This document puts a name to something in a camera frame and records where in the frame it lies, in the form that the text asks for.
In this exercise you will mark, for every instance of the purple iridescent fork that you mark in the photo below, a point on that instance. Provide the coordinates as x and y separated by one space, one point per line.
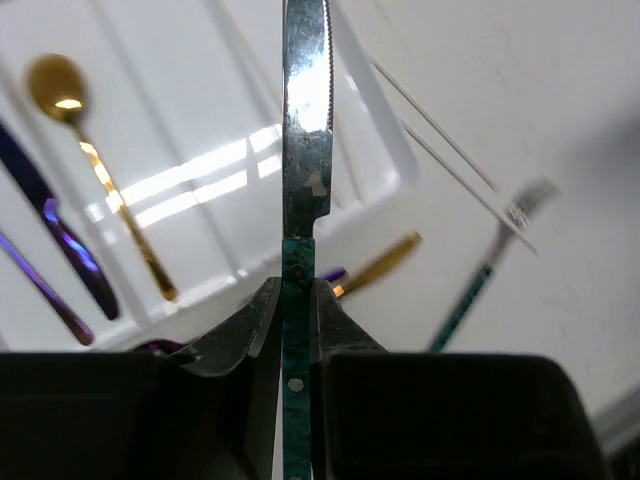
76 326

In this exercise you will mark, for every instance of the gold spoon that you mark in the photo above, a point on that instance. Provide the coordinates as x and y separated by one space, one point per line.
57 87

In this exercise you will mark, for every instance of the green handled silver fork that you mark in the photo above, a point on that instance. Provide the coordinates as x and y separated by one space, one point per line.
518 216

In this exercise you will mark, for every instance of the green handled silver knife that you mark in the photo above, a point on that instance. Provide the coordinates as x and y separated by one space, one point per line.
307 147

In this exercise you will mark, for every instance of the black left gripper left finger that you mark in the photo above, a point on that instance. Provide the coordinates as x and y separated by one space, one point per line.
206 412

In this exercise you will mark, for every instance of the purple iridescent knife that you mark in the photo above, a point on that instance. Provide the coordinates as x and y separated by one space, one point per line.
45 203

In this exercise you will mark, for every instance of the purple iridescent spoon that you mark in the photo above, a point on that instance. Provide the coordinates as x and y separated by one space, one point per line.
159 347

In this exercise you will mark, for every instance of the gold knife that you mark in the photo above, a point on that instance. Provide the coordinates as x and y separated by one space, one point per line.
380 266

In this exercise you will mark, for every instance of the aluminium table frame rail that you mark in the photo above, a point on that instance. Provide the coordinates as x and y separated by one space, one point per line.
617 429

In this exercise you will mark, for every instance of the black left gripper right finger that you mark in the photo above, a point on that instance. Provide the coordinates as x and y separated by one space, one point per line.
378 414

